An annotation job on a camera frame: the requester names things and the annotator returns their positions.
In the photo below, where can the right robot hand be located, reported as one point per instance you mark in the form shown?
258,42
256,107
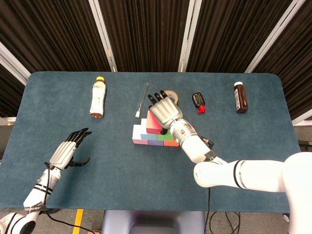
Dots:
165,111

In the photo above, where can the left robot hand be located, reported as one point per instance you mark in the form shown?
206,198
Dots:
63,153

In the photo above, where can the red foam cube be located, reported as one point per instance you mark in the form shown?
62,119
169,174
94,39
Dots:
153,122

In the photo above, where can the green foam cube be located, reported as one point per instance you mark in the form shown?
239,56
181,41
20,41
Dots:
165,136

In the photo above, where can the light blue foam cube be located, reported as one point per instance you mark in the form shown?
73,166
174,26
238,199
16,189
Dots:
142,125

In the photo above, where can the orange foam cube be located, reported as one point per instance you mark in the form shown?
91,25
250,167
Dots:
170,143

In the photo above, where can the purple foam cube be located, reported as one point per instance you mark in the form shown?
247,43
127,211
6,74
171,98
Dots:
156,142

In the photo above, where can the pink foam cube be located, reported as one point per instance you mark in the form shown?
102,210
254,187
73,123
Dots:
135,134

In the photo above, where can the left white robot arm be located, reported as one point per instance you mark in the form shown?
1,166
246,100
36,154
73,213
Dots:
34,195

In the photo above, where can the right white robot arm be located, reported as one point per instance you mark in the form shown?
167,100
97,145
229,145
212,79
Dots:
243,175

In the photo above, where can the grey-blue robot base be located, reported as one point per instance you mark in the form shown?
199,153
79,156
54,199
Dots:
117,221

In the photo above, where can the yellow tape roll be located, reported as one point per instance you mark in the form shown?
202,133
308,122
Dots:
174,95

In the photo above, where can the glass test tube white stopper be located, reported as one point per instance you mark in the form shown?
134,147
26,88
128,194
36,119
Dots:
142,102

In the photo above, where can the black bottle red cap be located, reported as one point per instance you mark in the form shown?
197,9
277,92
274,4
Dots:
197,98

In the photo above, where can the blue felt table mat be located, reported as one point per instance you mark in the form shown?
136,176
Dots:
97,190

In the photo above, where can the white drink bottle yellow cap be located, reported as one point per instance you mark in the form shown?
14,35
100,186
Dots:
98,97

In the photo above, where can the yellow floor tape strip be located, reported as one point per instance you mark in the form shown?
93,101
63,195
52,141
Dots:
78,221

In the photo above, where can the brown bottle white cap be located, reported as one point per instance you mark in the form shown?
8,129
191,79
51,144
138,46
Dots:
242,100

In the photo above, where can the black box device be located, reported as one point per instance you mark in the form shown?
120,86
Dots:
306,145

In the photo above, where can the black caster wheel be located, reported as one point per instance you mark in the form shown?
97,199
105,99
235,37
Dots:
286,218

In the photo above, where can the white partition post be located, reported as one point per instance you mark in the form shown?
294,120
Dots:
302,120
102,31
189,31
273,36
9,61

